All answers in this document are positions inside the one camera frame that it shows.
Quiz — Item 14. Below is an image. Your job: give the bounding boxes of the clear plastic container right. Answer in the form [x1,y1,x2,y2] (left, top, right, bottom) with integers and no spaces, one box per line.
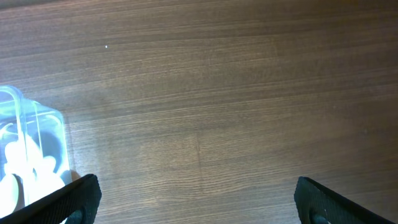
[1,85,72,213]

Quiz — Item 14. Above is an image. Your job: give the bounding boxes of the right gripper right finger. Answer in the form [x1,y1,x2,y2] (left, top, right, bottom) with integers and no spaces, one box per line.
[294,177,394,224]

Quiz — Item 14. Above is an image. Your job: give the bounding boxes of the white plastic spoon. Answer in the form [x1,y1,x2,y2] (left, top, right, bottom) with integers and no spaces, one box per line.
[1,174,19,218]
[34,156,65,198]
[4,136,42,203]

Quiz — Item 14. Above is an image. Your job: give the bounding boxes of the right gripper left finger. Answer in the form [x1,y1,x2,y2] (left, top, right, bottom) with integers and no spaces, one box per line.
[1,174,102,224]

